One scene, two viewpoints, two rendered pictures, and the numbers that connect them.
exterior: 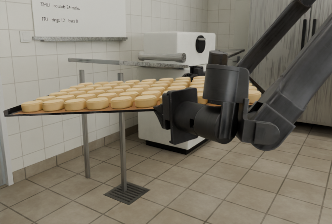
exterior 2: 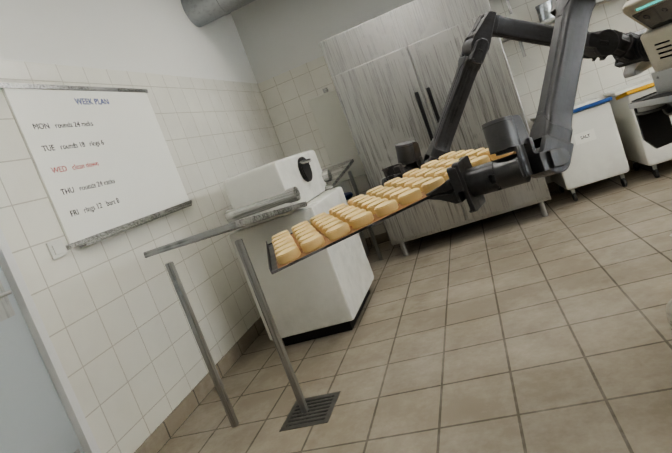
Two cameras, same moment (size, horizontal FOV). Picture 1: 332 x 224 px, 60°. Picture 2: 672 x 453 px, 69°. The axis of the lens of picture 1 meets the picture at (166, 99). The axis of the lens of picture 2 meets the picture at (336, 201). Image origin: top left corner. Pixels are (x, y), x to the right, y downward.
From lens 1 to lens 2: 0.56 m
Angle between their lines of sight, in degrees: 17
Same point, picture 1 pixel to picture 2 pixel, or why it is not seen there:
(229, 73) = (509, 122)
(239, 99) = (523, 140)
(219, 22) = (297, 136)
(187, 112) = (482, 172)
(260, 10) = (355, 100)
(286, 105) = (560, 130)
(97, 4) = (134, 166)
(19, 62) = (61, 291)
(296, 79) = (556, 109)
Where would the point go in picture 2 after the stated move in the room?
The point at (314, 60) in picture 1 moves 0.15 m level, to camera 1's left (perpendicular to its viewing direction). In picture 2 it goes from (560, 90) to (497, 114)
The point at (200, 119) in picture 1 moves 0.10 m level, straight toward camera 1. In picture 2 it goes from (500, 170) to (532, 169)
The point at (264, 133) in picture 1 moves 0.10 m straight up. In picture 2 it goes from (558, 156) to (541, 103)
